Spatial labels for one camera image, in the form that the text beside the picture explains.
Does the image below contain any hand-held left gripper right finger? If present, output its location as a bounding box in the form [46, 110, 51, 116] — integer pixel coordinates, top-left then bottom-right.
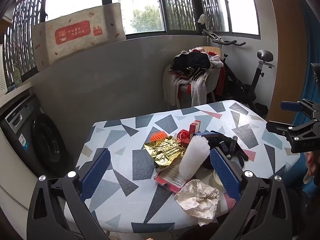
[210, 147, 293, 240]

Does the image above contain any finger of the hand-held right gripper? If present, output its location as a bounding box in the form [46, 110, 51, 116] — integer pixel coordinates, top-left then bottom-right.
[280, 99, 320, 126]
[266, 120, 320, 154]

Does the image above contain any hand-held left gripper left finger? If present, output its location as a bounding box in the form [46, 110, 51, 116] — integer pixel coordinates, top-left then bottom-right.
[27, 148, 112, 240]

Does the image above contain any black glove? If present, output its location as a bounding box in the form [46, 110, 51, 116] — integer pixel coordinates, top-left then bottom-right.
[200, 131, 249, 169]

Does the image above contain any white foam net sleeve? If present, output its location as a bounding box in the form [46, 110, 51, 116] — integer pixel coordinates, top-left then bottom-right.
[179, 135, 210, 180]

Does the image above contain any white paper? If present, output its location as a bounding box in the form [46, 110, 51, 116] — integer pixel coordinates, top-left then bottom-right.
[174, 179, 220, 227]

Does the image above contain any blue cardboard box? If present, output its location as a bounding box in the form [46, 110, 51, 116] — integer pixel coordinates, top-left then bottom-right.
[192, 131, 218, 138]

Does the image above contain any gold foil wrapper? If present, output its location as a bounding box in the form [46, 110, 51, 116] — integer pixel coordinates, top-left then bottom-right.
[144, 135, 187, 168]

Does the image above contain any person's right hand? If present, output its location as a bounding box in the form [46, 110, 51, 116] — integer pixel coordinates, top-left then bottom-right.
[304, 152, 320, 184]

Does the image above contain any blue curtain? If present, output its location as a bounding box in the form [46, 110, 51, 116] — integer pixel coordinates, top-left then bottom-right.
[292, 0, 320, 190]

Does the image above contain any geometric patterned tablecloth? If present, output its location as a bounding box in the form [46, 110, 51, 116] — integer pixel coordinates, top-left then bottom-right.
[64, 100, 300, 234]

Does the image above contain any black exercise bike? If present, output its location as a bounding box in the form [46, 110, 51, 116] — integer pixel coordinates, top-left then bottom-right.
[202, 29, 275, 115]

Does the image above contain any small red box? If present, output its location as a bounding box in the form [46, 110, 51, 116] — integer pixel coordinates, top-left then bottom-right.
[189, 120, 202, 140]

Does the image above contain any red plastic blister package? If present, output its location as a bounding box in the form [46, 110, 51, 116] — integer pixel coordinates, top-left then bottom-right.
[153, 165, 191, 193]

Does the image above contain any dark grey washing machine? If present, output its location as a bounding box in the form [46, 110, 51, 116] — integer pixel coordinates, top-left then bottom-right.
[0, 94, 70, 178]

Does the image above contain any orange foam fruit net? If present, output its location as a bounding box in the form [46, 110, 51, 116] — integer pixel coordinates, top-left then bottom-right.
[150, 131, 167, 142]

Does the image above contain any red cloth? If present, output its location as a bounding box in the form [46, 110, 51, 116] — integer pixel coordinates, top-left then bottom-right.
[215, 67, 225, 95]

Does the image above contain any beige chair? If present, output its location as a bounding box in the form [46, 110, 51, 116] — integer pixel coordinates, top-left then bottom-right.
[163, 46, 225, 108]

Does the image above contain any white fluffy towel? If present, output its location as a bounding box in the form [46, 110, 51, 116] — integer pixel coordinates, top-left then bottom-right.
[191, 76, 208, 107]

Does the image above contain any white fuzzy garment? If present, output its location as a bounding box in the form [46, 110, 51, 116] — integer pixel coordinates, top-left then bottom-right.
[210, 55, 224, 68]

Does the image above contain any black striped garment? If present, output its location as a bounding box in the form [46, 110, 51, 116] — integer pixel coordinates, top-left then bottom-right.
[171, 51, 212, 79]

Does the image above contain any white perforated basket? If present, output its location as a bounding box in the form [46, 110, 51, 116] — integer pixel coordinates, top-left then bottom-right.
[0, 44, 7, 95]

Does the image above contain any window with patterned grille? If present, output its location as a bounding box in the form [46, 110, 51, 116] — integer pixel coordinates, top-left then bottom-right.
[0, 0, 260, 80]

